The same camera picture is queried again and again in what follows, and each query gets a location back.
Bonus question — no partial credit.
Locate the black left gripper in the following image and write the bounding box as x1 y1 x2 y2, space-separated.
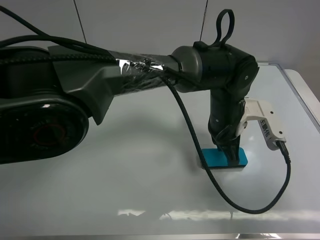
208 99 245 165

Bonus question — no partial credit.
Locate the blue whiteboard eraser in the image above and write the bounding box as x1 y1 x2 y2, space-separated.
201 147 248 170

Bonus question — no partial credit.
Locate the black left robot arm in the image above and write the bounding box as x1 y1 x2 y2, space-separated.
0 39 259 164

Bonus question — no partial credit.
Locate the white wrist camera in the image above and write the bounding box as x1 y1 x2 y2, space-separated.
235 97 286 151

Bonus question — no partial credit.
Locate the black braided cable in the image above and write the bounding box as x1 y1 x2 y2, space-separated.
0 4 292 215

